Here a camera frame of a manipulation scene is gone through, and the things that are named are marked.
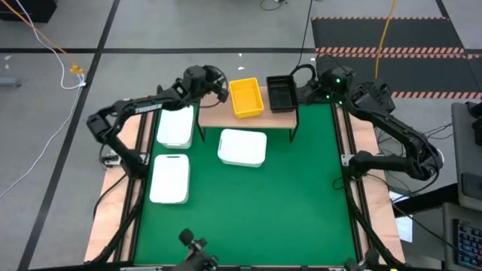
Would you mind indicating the wooden shelf with black legs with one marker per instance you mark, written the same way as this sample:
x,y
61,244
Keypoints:
x,y
218,116

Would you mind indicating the black keyboard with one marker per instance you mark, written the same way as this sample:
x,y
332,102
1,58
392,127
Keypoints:
x,y
470,244

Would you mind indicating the grey flat floor object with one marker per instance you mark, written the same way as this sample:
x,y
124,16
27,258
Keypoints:
x,y
9,81

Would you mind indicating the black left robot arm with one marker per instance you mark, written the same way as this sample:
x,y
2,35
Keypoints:
x,y
124,107

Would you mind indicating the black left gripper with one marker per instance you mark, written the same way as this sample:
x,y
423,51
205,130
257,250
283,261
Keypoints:
x,y
199,81

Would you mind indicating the grey metal bracket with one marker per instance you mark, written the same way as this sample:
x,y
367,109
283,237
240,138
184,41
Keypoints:
x,y
347,159
111,160

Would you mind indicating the white plastic bin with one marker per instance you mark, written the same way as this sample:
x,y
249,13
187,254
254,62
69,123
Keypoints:
x,y
243,147
175,126
169,178

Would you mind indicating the white paper sheet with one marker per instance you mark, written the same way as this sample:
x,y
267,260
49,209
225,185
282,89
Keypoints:
x,y
403,226

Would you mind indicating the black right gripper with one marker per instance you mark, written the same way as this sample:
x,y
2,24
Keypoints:
x,y
333,84

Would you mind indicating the black metal table frame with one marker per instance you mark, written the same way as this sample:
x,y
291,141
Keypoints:
x,y
343,128

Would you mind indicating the green table mat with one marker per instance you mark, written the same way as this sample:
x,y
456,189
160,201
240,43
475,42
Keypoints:
x,y
244,211

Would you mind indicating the black hazard-striped floor mat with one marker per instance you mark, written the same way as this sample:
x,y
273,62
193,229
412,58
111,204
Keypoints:
x,y
414,34

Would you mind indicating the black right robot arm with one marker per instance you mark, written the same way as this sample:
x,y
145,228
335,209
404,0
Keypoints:
x,y
399,131

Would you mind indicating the black plastic basket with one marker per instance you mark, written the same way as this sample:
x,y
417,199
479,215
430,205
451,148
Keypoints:
x,y
284,110
281,94

